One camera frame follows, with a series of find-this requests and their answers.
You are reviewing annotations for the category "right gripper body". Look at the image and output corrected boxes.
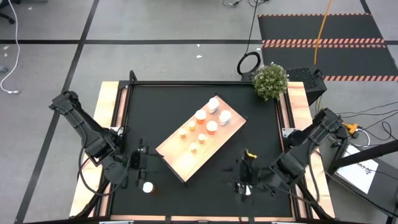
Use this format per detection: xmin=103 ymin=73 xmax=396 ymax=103
xmin=238 ymin=157 xmax=271 ymax=187

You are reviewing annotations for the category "yellow cable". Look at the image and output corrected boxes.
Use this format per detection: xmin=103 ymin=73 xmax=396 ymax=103
xmin=313 ymin=0 xmax=333 ymax=65

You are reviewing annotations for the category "black office chair base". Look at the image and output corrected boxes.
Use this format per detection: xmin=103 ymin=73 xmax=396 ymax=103
xmin=0 ymin=0 xmax=22 ymax=25

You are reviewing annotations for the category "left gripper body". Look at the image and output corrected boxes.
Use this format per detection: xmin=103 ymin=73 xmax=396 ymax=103
xmin=129 ymin=139 xmax=149 ymax=188

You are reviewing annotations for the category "black striped floor mat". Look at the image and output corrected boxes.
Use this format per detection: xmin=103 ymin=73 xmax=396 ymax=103
xmin=257 ymin=12 xmax=398 ymax=83

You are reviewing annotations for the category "white floor cable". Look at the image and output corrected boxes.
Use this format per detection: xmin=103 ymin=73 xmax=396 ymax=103
xmin=0 ymin=0 xmax=21 ymax=95

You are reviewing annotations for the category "black table edge frame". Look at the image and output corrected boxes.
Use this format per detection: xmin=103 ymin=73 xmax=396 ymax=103
xmin=107 ymin=80 xmax=299 ymax=218

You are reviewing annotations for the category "black cable conduit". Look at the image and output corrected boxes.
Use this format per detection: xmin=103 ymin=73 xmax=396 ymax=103
xmin=73 ymin=174 xmax=121 ymax=218
xmin=292 ymin=180 xmax=335 ymax=220

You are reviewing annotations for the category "white supplement bottle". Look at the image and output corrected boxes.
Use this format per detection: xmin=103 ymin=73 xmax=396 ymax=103
xmin=218 ymin=110 xmax=233 ymax=127
xmin=207 ymin=97 xmax=220 ymax=114

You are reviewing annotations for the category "black perforated computer tower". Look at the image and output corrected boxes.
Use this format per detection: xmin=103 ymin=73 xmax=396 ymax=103
xmin=241 ymin=67 xmax=328 ymax=106

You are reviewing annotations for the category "black side stand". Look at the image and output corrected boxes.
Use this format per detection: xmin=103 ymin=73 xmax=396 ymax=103
xmin=325 ymin=139 xmax=398 ymax=218

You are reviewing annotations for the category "black coiled cable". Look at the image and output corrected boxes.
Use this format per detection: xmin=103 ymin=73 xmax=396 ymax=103
xmin=236 ymin=0 xmax=262 ymax=76

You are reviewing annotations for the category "green potted plant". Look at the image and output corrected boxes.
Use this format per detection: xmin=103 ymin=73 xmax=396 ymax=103
xmin=251 ymin=62 xmax=290 ymax=102

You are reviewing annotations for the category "white printed sheet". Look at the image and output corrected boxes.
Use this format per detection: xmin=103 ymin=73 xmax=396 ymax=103
xmin=335 ymin=148 xmax=379 ymax=195

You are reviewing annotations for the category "white round cap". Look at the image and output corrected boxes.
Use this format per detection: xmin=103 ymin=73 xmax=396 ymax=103
xmin=142 ymin=181 xmax=156 ymax=195

